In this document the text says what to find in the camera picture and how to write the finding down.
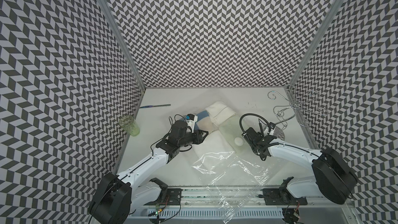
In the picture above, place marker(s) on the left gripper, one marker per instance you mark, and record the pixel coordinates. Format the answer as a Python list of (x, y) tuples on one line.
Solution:
[(203, 138)]

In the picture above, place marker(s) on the blue and cream towel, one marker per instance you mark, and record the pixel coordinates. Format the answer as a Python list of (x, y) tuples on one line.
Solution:
[(204, 123)]

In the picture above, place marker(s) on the white towel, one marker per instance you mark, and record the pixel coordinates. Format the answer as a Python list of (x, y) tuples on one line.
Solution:
[(214, 154), (219, 112)]

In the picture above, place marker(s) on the pale green cloth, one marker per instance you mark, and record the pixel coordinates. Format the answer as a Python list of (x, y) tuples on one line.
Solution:
[(230, 129)]

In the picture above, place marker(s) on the clear plastic vacuum bag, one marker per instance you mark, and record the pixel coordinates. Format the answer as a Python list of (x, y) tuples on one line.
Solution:
[(247, 170)]

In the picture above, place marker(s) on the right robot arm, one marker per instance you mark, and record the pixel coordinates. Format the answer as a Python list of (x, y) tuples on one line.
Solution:
[(331, 177)]

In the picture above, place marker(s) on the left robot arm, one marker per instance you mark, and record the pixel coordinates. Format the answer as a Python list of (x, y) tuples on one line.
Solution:
[(119, 195)]

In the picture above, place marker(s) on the white vacuum bag valve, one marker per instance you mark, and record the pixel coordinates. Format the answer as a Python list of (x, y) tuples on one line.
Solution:
[(238, 141)]

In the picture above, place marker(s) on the purple toothbrush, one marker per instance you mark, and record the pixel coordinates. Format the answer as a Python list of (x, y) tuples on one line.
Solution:
[(152, 106)]

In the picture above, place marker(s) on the green plastic cup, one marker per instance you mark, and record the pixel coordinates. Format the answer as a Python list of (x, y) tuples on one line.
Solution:
[(129, 125)]

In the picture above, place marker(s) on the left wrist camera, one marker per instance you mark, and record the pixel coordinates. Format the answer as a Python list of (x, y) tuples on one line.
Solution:
[(191, 119)]

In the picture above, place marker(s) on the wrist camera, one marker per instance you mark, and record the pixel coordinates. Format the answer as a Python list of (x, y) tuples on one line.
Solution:
[(191, 119), (271, 128)]

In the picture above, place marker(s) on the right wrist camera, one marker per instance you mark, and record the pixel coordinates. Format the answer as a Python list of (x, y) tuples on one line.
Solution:
[(271, 128)]

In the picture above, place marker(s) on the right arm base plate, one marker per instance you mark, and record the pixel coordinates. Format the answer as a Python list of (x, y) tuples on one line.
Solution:
[(274, 196)]

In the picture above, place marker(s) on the aluminium frame rail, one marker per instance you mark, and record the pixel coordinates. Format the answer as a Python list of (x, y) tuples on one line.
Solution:
[(226, 197)]

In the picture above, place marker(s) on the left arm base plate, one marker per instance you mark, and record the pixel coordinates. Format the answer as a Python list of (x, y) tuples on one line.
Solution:
[(170, 197)]

